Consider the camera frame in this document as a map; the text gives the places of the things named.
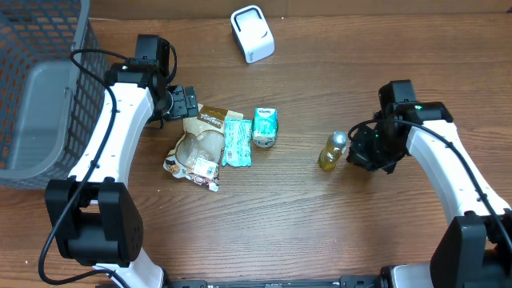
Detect yellow liquid bottle grey cap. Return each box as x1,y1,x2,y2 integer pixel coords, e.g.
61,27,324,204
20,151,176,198
318,131,348,171

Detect brown printed snack pouch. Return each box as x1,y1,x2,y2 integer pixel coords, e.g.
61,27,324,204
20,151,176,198
163,104,243,192

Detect mint green snack packet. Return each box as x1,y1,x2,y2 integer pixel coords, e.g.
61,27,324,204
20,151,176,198
222,118,252,167

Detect green white Knorr container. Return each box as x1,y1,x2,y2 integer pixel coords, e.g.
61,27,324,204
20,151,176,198
252,120,278,148

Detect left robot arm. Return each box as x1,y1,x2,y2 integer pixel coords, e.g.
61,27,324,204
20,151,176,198
38,34,198,287

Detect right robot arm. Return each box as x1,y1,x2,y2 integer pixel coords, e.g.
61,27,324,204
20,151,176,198
347,80,511,287

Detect white barcode scanner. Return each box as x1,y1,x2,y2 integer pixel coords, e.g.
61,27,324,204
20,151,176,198
230,5,275,64

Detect dark grey mesh basket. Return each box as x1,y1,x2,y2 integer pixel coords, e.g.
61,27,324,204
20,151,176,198
1,0,109,189

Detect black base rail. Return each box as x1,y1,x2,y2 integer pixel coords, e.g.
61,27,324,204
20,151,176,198
164,275,392,288

